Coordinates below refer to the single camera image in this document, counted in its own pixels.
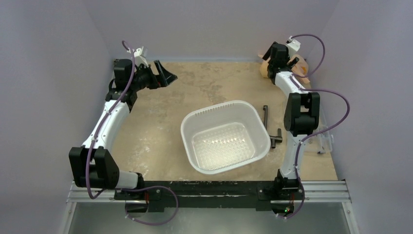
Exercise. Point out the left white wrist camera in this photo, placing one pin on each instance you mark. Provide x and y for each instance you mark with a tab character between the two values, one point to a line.
139	55

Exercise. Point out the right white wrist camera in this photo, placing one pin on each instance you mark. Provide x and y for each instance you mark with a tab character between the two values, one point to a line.
293	46

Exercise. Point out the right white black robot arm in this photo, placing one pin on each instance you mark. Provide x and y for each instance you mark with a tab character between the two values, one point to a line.
301	116

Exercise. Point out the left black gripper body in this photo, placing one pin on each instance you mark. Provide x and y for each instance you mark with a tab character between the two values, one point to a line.
145	78

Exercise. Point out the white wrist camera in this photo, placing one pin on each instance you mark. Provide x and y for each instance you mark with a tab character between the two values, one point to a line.
293	46
139	55

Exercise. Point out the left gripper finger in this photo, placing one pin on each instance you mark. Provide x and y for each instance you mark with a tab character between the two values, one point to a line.
168	78
161	78

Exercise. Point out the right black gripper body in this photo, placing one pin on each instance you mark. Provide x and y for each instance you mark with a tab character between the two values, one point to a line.
290	62

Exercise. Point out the aluminium rail frame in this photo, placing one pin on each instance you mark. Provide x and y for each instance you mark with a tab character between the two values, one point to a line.
326	209

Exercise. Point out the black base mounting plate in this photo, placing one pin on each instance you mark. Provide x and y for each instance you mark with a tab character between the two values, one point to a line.
273	195

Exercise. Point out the clear plastic screw box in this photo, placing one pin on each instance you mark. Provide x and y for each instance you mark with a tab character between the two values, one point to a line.
321	143

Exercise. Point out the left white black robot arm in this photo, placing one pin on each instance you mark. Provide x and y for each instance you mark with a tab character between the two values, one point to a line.
92	163

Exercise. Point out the orange translucent plastic bag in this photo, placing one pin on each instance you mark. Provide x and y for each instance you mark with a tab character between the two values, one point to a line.
297	65

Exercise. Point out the white plastic basket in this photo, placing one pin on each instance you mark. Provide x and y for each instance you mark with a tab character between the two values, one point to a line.
224	137

